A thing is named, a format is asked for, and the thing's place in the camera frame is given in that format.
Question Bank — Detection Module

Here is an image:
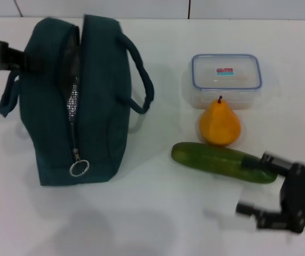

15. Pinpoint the clear plastic container blue seal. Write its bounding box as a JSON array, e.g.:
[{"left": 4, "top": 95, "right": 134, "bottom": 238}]
[{"left": 189, "top": 53, "right": 263, "bottom": 109}]

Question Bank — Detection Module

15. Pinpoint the orange pear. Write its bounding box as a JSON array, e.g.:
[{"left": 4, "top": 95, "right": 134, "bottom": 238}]
[{"left": 198, "top": 95, "right": 241, "bottom": 147}]

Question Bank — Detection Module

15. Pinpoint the green cucumber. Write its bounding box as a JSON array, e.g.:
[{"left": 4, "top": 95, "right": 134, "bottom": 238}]
[{"left": 171, "top": 141, "right": 278, "bottom": 184}]

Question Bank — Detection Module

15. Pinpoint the dark teal insulated lunch bag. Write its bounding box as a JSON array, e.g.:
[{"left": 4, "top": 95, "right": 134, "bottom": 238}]
[{"left": 0, "top": 14, "right": 155, "bottom": 187}]

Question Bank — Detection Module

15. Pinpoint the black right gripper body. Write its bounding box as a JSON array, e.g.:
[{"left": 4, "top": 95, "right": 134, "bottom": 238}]
[{"left": 279, "top": 161, "right": 305, "bottom": 235}]

